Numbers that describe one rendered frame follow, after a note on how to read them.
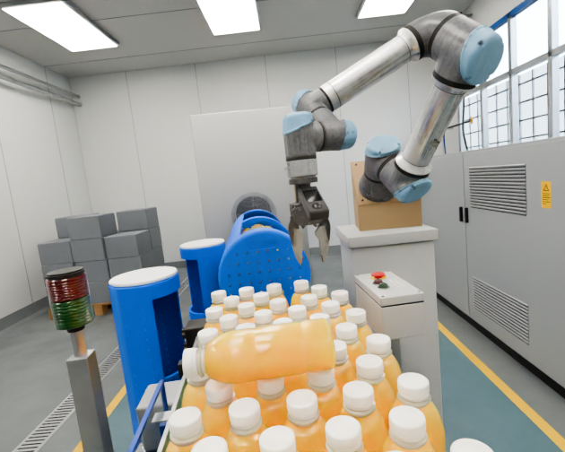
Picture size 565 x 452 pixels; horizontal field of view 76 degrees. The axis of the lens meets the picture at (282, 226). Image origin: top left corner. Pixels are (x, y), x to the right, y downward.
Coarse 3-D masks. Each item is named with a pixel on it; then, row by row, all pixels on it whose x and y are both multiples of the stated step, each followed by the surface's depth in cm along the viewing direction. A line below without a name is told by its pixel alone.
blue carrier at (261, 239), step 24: (240, 216) 186; (264, 216) 154; (240, 240) 108; (264, 240) 109; (288, 240) 109; (240, 264) 109; (264, 264) 110; (288, 264) 110; (264, 288) 110; (288, 288) 111
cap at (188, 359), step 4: (188, 348) 50; (192, 348) 50; (196, 348) 50; (184, 352) 49; (188, 352) 49; (192, 352) 49; (184, 356) 49; (188, 356) 49; (192, 356) 49; (184, 360) 48; (188, 360) 48; (192, 360) 49; (184, 364) 48; (188, 364) 48; (192, 364) 48; (184, 368) 48; (188, 368) 48; (192, 368) 48; (184, 372) 48; (188, 372) 48; (192, 372) 48; (196, 372) 48; (188, 376) 49; (192, 376) 49; (196, 376) 49
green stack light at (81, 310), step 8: (88, 296) 65; (56, 304) 62; (64, 304) 62; (72, 304) 63; (80, 304) 63; (88, 304) 65; (56, 312) 62; (64, 312) 62; (72, 312) 63; (80, 312) 64; (88, 312) 65; (56, 320) 63; (64, 320) 62; (72, 320) 63; (80, 320) 63; (88, 320) 65; (56, 328) 63; (64, 328) 63; (72, 328) 63
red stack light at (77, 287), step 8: (48, 280) 62; (56, 280) 62; (64, 280) 62; (72, 280) 62; (80, 280) 64; (48, 288) 62; (56, 288) 62; (64, 288) 62; (72, 288) 62; (80, 288) 64; (88, 288) 66; (48, 296) 63; (56, 296) 62; (64, 296) 62; (72, 296) 62; (80, 296) 64
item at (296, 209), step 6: (294, 180) 86; (300, 180) 85; (306, 180) 85; (312, 180) 86; (300, 186) 88; (306, 186) 88; (294, 204) 87; (300, 204) 86; (294, 210) 87; (300, 210) 86; (294, 216) 86; (300, 216) 87; (306, 216) 87; (300, 222) 87; (306, 222) 87; (312, 222) 87; (318, 222) 87
